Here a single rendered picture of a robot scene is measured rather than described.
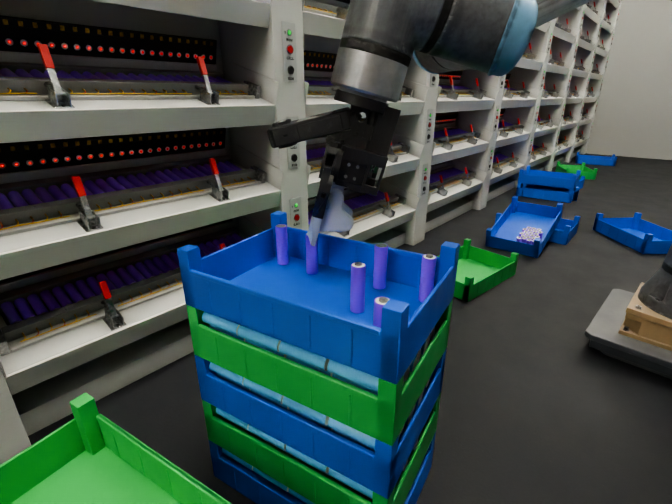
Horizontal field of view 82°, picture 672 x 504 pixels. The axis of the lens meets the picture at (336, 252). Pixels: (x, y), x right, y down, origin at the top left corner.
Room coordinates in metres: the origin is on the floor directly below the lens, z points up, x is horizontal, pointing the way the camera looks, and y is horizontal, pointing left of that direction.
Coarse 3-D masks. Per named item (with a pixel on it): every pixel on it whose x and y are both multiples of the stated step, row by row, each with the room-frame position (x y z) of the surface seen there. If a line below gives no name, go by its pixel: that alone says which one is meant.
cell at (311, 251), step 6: (306, 234) 0.54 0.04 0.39; (306, 240) 0.54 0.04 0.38; (306, 246) 0.54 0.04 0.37; (312, 246) 0.53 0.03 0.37; (306, 252) 0.54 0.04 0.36; (312, 252) 0.53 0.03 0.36; (306, 258) 0.54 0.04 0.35; (312, 258) 0.53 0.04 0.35; (306, 264) 0.54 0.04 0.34; (312, 264) 0.53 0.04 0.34; (306, 270) 0.54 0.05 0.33; (312, 270) 0.53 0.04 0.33
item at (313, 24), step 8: (304, 0) 1.03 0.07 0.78; (312, 0) 1.31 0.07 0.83; (320, 0) 1.34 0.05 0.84; (328, 0) 1.36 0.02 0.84; (304, 16) 1.04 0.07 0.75; (312, 16) 1.06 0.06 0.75; (320, 16) 1.08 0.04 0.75; (328, 16) 1.10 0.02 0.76; (304, 24) 1.04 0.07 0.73; (312, 24) 1.06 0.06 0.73; (320, 24) 1.08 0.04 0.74; (328, 24) 1.11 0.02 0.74; (336, 24) 1.13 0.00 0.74; (344, 24) 1.15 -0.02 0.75; (304, 32) 1.05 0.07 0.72; (312, 32) 1.07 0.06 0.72; (320, 32) 1.09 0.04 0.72; (328, 32) 1.11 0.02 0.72; (336, 32) 1.13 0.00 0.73
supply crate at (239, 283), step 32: (192, 256) 0.44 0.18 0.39; (224, 256) 0.51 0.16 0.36; (256, 256) 0.56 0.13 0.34; (320, 256) 0.57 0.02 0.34; (352, 256) 0.54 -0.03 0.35; (416, 256) 0.49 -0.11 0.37; (448, 256) 0.45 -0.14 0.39; (192, 288) 0.44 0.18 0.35; (224, 288) 0.41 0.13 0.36; (256, 288) 0.49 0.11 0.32; (288, 288) 0.49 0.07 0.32; (320, 288) 0.49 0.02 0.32; (416, 288) 0.49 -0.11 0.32; (448, 288) 0.44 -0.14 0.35; (256, 320) 0.38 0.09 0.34; (288, 320) 0.36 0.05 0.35; (320, 320) 0.34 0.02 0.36; (352, 320) 0.32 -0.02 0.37; (384, 320) 0.30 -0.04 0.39; (416, 320) 0.33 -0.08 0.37; (320, 352) 0.34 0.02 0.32; (352, 352) 0.32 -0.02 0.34; (384, 352) 0.30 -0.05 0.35; (416, 352) 0.34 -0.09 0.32
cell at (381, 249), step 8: (376, 248) 0.48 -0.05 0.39; (384, 248) 0.48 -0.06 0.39; (376, 256) 0.48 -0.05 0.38; (384, 256) 0.48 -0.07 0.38; (376, 264) 0.48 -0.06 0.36; (384, 264) 0.48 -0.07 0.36; (376, 272) 0.48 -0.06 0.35; (384, 272) 0.48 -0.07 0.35; (376, 280) 0.48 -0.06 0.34; (384, 280) 0.48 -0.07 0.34; (376, 288) 0.48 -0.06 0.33; (384, 288) 0.48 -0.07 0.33
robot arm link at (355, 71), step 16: (336, 64) 0.52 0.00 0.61; (352, 64) 0.50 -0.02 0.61; (368, 64) 0.49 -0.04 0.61; (384, 64) 0.50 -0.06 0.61; (400, 64) 0.51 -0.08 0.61; (336, 80) 0.51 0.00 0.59; (352, 80) 0.50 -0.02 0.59; (368, 80) 0.49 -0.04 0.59; (384, 80) 0.50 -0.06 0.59; (400, 80) 0.51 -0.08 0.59; (368, 96) 0.51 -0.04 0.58; (384, 96) 0.50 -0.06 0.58
